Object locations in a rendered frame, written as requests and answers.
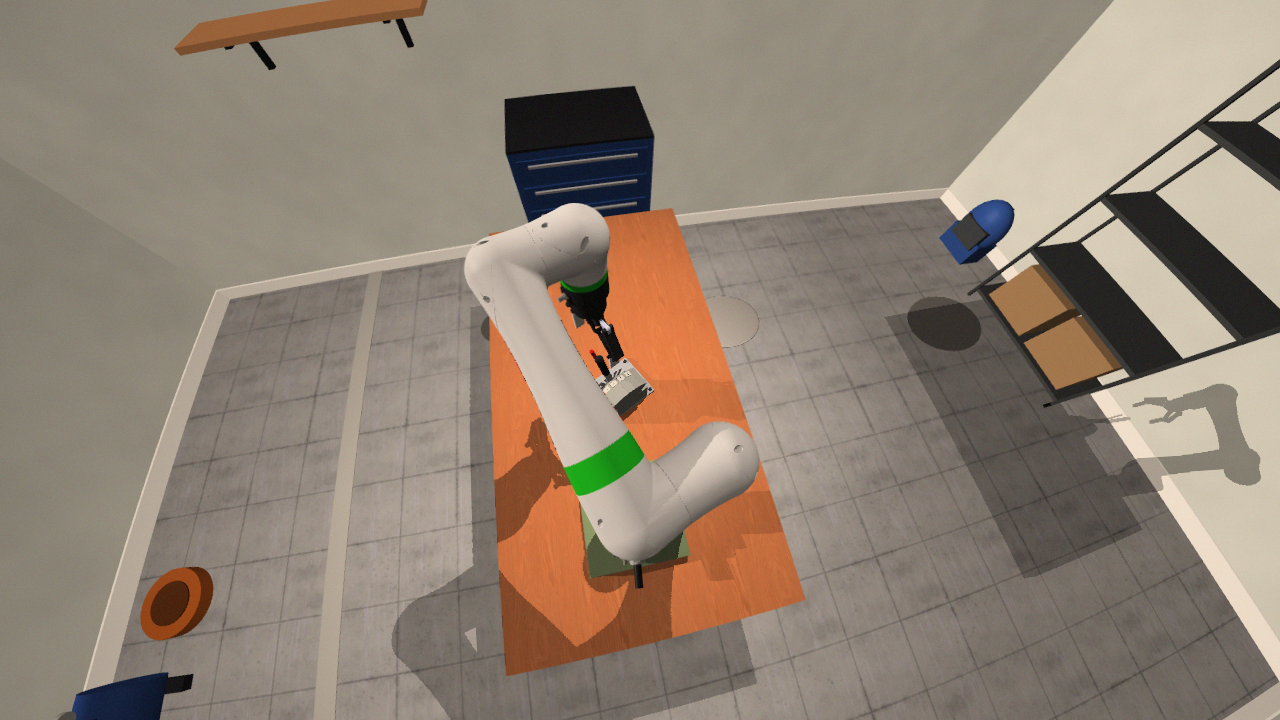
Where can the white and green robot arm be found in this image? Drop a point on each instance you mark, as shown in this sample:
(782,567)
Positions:
(635,507)

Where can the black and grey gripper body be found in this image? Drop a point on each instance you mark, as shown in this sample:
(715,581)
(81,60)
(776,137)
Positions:
(593,314)

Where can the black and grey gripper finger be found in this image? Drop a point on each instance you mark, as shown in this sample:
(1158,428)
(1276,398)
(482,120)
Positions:
(609,340)
(578,322)

